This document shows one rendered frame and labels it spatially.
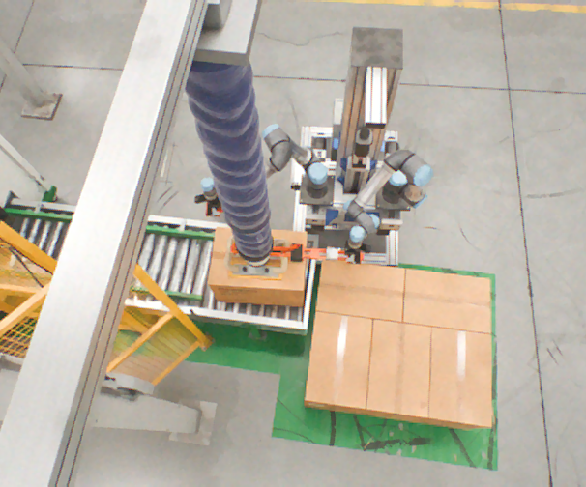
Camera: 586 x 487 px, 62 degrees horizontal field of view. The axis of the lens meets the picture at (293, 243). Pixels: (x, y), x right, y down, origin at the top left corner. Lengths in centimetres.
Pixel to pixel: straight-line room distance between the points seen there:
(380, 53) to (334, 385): 204
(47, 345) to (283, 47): 471
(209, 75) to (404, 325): 241
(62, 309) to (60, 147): 427
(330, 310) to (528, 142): 263
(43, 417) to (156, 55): 73
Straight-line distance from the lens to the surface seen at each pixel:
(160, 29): 119
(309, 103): 489
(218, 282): 308
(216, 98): 159
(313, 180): 299
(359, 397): 333
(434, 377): 344
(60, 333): 91
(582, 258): 472
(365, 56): 251
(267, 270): 302
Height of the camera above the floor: 385
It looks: 68 degrees down
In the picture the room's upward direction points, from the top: 2 degrees counter-clockwise
